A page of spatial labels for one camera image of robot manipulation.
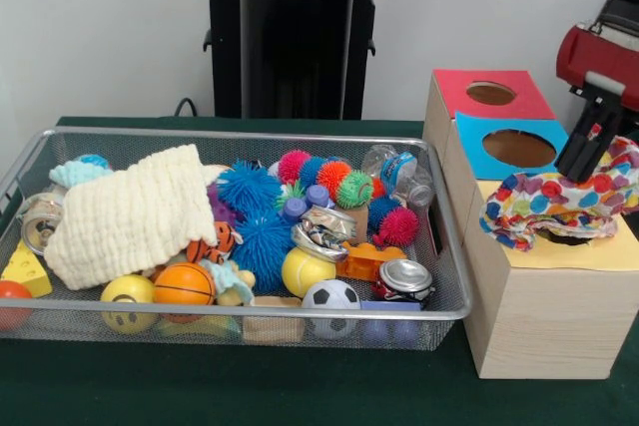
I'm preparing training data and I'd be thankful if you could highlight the clear mesh bin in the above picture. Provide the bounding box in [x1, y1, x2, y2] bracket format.
[0, 127, 475, 352]

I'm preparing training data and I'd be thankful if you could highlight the striped tiger plush toy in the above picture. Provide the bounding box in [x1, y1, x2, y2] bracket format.
[184, 221, 244, 266]

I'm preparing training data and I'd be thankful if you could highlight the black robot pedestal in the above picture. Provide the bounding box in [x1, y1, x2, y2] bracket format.
[193, 0, 400, 120]

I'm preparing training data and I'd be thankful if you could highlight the red ball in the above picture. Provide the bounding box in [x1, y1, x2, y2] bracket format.
[0, 280, 33, 332]

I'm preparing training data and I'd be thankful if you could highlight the blue spiky rubber ball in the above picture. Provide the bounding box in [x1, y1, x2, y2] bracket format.
[217, 159, 286, 215]
[232, 211, 296, 292]

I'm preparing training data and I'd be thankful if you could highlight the yellow cheese wedge toy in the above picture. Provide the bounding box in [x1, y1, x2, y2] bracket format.
[0, 241, 53, 299]

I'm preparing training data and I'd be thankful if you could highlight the yellow smiley ball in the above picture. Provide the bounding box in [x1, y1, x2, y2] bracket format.
[100, 274, 159, 335]

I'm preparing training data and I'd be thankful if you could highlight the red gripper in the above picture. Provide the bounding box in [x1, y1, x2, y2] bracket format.
[555, 21, 639, 186]

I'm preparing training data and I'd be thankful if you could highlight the yellow tennis ball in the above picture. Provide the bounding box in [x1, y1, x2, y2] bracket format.
[280, 248, 336, 299]

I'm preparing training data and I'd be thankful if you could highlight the orange toy basketball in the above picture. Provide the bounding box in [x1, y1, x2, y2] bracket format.
[153, 262, 217, 307]

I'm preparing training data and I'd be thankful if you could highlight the black and white soccer ball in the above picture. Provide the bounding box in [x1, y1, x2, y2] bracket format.
[303, 279, 362, 340]

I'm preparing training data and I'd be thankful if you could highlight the mint green cloth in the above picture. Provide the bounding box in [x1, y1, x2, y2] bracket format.
[50, 157, 113, 191]

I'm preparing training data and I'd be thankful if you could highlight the silver drink can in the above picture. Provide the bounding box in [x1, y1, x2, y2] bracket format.
[18, 192, 69, 255]

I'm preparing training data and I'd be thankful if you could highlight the wooden box with three holes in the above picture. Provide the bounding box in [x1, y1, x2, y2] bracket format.
[422, 69, 639, 380]

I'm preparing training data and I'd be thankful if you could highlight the long polka dot cloth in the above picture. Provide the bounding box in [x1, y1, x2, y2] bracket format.
[479, 137, 639, 252]

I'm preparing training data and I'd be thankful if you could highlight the crushed red drink can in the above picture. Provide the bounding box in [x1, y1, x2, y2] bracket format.
[373, 258, 437, 305]

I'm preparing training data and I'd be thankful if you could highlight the cream knitted cloth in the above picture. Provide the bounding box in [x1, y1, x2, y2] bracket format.
[44, 144, 220, 291]

